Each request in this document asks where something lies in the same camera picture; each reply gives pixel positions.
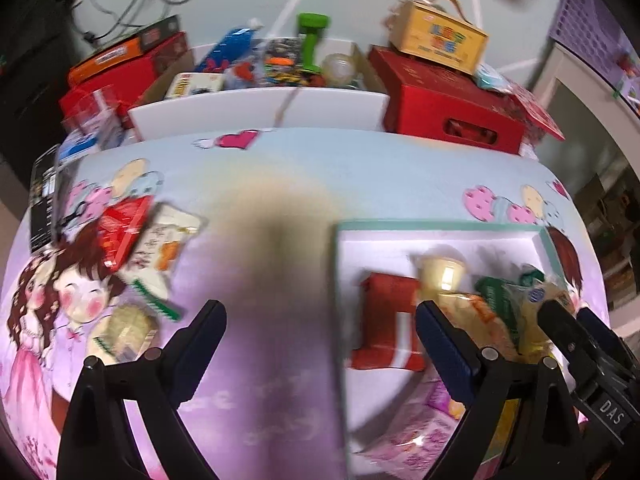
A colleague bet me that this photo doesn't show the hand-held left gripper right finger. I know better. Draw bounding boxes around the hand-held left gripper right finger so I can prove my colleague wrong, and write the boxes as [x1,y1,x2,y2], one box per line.
[414,300,588,480]

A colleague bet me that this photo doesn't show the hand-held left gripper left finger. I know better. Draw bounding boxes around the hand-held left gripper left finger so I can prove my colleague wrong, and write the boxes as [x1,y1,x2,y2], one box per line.
[57,299,228,480]

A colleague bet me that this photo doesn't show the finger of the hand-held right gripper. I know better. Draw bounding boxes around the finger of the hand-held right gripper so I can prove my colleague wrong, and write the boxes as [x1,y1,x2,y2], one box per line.
[577,307,630,362]
[537,300,608,386]

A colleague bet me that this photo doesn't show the round bread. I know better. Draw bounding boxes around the round bread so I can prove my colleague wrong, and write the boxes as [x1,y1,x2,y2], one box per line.
[505,280,571,356]

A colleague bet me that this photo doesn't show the tan snack packet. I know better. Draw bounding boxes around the tan snack packet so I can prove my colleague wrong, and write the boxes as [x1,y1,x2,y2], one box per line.
[440,292,516,356]

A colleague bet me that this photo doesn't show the red and orange snack packet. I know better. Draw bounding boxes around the red and orange snack packet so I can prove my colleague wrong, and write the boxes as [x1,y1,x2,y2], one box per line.
[350,272,431,372]

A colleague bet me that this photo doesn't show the pink snack packet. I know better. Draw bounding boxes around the pink snack packet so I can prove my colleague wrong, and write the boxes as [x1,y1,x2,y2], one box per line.
[360,380,471,466]

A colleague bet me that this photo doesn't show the yellow soft bread packet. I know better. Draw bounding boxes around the yellow soft bread packet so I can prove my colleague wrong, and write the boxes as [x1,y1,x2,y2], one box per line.
[492,397,523,461]

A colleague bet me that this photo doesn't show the white tray with teal rim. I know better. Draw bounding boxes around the white tray with teal rim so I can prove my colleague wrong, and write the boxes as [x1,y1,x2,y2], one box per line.
[332,219,576,480]

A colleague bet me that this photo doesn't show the rice cracker clear packet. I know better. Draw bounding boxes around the rice cracker clear packet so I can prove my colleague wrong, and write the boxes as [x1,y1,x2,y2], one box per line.
[90,302,161,363]

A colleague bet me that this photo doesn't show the yellow jelly cup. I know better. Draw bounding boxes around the yellow jelly cup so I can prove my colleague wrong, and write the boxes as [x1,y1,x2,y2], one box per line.
[415,254,471,293]

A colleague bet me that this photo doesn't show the white and green snack packet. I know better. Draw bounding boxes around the white and green snack packet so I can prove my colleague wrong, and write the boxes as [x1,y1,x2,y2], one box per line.
[117,203,206,322]

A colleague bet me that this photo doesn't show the cluttered shelf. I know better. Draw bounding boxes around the cluttered shelf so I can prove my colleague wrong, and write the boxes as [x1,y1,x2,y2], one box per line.
[572,170,640,311]

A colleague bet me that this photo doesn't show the cartoon printed tablecloth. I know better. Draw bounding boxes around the cartoon printed tablecloth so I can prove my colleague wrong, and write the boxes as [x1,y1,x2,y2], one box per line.
[0,127,613,480]

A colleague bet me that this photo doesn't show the black packet at edge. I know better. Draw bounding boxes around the black packet at edge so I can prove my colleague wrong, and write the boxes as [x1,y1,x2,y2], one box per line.
[29,142,63,253]

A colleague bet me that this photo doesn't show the red patterned box lid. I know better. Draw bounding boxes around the red patterned box lid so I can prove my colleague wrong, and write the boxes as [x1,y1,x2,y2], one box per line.
[510,87,566,141]

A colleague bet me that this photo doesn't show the blue and white box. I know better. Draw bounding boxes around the blue and white box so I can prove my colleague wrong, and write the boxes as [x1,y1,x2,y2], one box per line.
[55,130,126,161]

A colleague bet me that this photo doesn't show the white cabinet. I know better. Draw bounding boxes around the white cabinet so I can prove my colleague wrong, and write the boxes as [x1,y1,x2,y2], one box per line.
[530,40,640,171]

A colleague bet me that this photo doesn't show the white cardboard box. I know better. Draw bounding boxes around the white cardboard box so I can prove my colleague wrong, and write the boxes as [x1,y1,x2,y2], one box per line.
[127,42,391,141]

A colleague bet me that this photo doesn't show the red gift box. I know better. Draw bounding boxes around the red gift box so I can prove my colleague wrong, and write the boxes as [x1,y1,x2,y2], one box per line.
[369,45,531,155]

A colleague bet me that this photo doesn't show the clear plastic box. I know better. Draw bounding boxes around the clear plastic box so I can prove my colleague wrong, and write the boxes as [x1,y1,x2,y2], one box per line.
[62,87,123,136]

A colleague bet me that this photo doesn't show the light blue packet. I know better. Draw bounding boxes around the light blue packet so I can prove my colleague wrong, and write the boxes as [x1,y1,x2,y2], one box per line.
[474,62,513,92]

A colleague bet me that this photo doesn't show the small yellow white box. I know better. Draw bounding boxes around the small yellow white box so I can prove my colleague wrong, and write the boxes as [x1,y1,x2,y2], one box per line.
[165,72,226,100]

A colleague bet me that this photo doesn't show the red flat box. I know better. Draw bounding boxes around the red flat box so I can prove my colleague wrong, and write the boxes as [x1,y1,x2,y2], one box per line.
[59,32,196,126]

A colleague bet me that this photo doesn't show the clear plastic ball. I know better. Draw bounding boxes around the clear plastic ball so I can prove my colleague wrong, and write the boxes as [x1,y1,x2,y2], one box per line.
[320,52,356,86]

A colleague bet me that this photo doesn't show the purple plastic basket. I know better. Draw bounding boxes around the purple plastic basket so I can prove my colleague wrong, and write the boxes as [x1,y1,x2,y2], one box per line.
[547,0,640,86]

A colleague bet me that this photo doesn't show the orange flat box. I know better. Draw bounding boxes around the orange flat box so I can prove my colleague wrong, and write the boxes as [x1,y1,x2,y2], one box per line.
[67,42,143,86]

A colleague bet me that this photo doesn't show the black cabinet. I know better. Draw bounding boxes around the black cabinet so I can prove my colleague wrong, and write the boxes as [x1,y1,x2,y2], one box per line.
[0,25,76,171]

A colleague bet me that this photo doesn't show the dark brown flat box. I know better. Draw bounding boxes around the dark brown flat box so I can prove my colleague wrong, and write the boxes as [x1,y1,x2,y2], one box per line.
[137,15,182,53]

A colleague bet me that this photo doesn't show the green dumbbell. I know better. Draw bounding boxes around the green dumbbell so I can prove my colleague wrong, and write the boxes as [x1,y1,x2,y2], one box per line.
[296,12,331,73]

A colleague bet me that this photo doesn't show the yellow gift box with handle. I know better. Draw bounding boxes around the yellow gift box with handle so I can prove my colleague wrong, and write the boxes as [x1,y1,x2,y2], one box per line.
[387,0,490,75]

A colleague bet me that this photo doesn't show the black cables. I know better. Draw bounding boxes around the black cables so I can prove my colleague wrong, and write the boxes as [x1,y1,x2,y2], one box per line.
[75,0,211,46]

